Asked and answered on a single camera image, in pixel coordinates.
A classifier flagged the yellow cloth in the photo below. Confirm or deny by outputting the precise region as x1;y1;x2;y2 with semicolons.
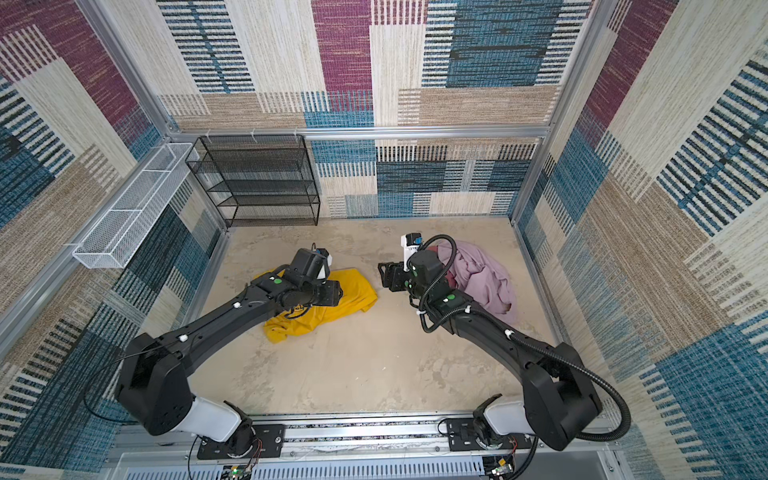
251;267;379;345

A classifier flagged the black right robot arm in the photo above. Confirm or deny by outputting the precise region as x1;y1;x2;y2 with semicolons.
377;250;610;451

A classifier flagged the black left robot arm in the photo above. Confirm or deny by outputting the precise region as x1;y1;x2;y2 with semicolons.
115;248;378;458

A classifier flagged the lilac ribbed cloth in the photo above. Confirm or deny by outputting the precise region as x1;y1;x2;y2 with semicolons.
446;240;517;326

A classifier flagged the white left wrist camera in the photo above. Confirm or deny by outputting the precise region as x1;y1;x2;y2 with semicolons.
314;248;332;280

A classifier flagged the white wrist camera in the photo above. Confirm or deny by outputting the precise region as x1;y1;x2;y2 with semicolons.
314;248;332;280
401;232;422;272

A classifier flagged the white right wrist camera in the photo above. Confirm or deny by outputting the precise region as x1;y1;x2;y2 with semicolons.
401;232;422;272

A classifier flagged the black wire mesh shelf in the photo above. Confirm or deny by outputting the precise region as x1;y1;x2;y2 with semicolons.
186;134;321;228

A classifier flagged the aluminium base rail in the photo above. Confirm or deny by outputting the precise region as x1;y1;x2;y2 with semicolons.
99;411;632;479

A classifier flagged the aluminium horizontal frame bar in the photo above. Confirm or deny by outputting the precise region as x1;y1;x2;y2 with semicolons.
168;124;550;142

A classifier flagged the white wire mesh basket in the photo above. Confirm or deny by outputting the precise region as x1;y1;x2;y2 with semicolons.
72;143;192;269

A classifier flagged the aluminium frame corner post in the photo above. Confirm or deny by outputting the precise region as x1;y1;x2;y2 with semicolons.
509;0;618;230

